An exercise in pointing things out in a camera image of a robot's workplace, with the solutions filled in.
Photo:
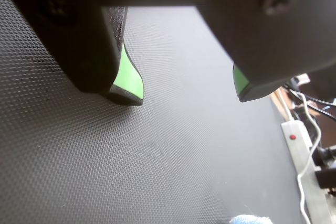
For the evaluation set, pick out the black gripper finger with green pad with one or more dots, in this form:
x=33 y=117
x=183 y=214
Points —
x=78 y=51
x=267 y=37

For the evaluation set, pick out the blue white yarn block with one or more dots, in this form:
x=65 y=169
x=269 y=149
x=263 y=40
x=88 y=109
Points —
x=249 y=220

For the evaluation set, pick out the white power strip red switch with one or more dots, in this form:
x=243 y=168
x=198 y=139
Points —
x=302 y=153

